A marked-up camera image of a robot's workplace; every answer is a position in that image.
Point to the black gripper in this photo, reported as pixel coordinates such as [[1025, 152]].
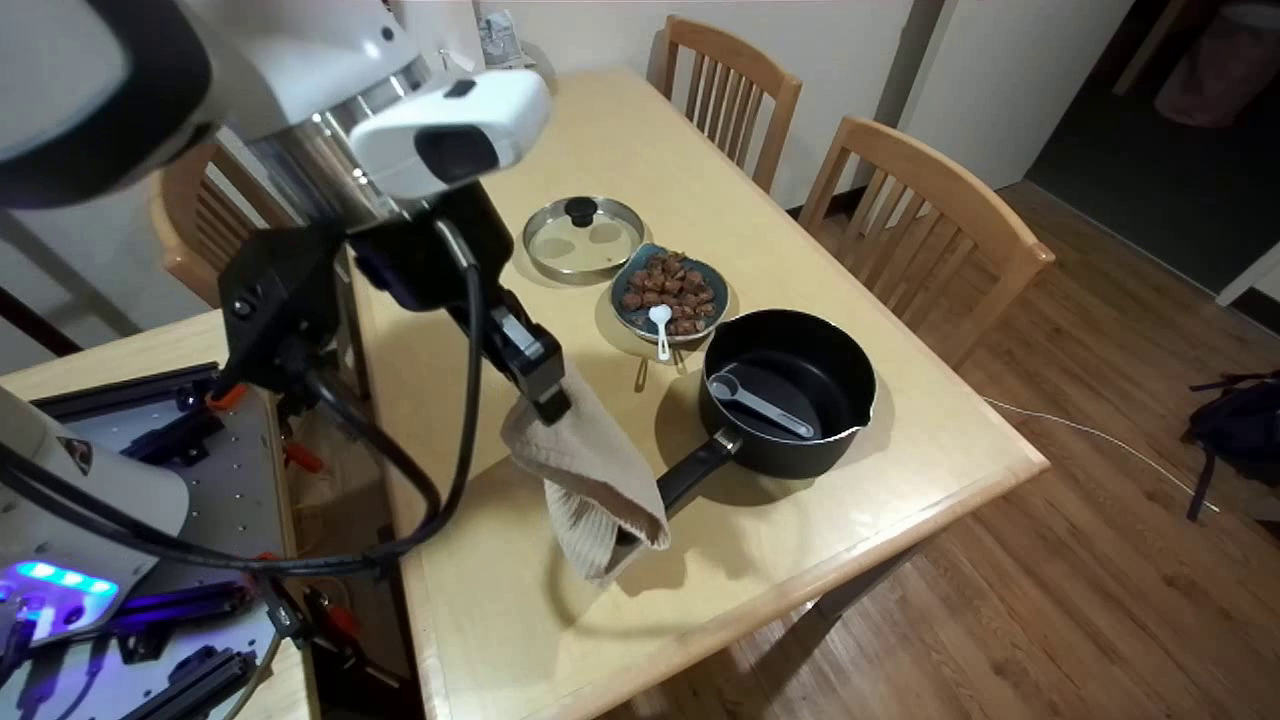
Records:
[[512, 340]]

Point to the beige cloth towel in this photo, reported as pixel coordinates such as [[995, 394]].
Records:
[[593, 474]]

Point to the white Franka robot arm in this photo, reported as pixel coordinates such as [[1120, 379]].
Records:
[[307, 53]]

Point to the white plastic spoon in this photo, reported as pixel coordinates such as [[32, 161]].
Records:
[[662, 326]]

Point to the glass lid with black knob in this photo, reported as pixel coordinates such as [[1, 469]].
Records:
[[580, 238]]

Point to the grey bowl with brown food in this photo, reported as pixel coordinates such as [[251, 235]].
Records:
[[672, 293]]

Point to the grey spatula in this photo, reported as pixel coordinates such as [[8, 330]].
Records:
[[760, 400]]

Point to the light wooden slatted chair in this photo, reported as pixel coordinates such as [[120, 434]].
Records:
[[215, 214], [726, 82], [920, 227]]

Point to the robot cart with tools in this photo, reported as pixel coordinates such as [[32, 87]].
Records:
[[201, 532]]

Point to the black backpack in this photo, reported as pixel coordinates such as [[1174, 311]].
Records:
[[1232, 425]]

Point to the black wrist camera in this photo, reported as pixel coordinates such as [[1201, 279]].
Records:
[[283, 305]]

